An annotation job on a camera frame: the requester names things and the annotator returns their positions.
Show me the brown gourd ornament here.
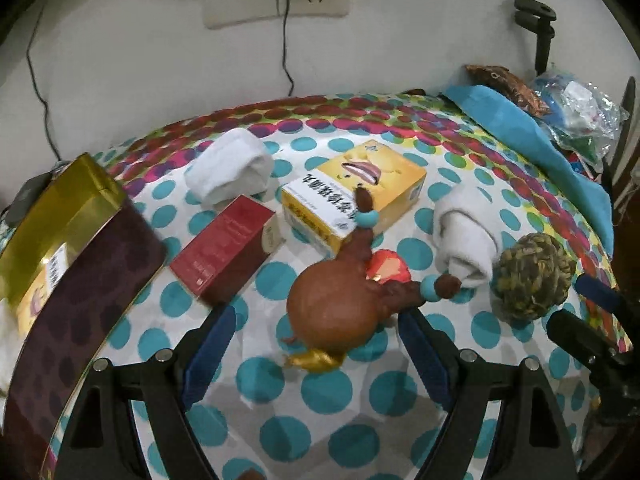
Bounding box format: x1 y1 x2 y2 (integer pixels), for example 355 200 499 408
285 188 461 374

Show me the blue cloth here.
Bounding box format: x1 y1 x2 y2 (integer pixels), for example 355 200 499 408
442 84 614 257

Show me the clear plastic bag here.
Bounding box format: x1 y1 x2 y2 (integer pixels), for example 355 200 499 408
530 68 629 172

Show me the red small box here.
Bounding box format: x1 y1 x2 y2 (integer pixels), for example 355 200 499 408
170 195 282 308

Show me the yellow brown rope ball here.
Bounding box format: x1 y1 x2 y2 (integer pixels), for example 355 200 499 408
494 233 577 322

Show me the white rolled sock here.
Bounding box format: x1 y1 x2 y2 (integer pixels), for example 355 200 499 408
432 184 503 289
184 128 274 206

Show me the black set-top box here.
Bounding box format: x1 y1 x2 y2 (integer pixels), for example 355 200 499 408
3 171 52 228

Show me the black wall bracket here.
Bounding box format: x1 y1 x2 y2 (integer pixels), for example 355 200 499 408
513 0 556 75

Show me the brown patterned pouch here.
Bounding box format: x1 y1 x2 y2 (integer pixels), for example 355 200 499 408
464 64 551 118

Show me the gold metal tin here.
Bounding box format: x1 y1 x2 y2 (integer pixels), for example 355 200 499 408
1 154 166 479

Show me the polka dot tablecloth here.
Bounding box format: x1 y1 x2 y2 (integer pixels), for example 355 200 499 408
54 87 614 479

